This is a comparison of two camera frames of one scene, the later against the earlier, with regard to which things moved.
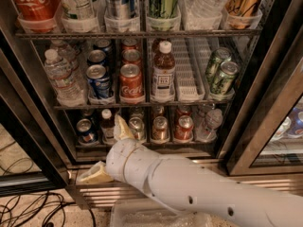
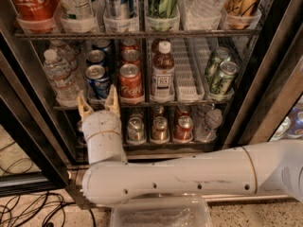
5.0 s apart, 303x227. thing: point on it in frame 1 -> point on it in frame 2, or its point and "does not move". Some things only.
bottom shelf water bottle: (207, 125) does not move
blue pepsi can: (98, 81) does not move
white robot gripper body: (115, 160) -> (99, 122)
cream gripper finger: (121, 130) -> (112, 103)
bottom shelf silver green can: (136, 127) does not move
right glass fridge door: (265, 133) does not move
